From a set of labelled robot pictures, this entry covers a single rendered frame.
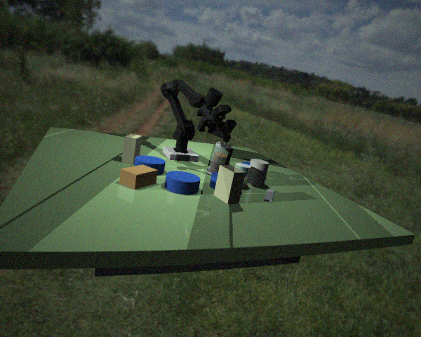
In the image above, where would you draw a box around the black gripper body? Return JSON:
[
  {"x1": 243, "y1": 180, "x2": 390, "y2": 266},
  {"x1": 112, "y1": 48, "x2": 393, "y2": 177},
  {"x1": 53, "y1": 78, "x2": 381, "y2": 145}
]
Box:
[{"x1": 197, "y1": 110, "x2": 237, "y2": 133}]

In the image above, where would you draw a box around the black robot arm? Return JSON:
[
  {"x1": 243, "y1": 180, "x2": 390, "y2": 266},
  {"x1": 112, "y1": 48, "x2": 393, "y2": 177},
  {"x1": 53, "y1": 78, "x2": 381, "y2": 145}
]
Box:
[{"x1": 161, "y1": 79, "x2": 232, "y2": 153}]

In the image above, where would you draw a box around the grey cylinder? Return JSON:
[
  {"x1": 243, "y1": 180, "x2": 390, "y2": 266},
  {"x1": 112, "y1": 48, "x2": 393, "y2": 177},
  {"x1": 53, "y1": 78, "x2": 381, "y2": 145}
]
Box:
[{"x1": 248, "y1": 159, "x2": 269, "y2": 185}]

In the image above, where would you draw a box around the tan rectangular block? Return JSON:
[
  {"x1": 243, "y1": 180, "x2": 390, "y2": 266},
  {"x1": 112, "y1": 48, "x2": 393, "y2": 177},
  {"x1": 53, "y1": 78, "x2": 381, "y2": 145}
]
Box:
[{"x1": 119, "y1": 165, "x2": 158, "y2": 190}]

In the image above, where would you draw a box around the french press coffee maker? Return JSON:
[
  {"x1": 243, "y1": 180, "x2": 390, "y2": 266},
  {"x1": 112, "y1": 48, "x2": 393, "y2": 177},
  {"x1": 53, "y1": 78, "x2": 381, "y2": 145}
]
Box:
[{"x1": 206, "y1": 136, "x2": 233, "y2": 174}]

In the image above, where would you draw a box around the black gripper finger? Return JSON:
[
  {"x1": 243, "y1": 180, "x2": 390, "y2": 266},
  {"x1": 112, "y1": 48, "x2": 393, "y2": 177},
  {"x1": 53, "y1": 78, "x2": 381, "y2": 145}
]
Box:
[
  {"x1": 221, "y1": 122, "x2": 231, "y2": 139},
  {"x1": 208, "y1": 121, "x2": 225, "y2": 139}
]

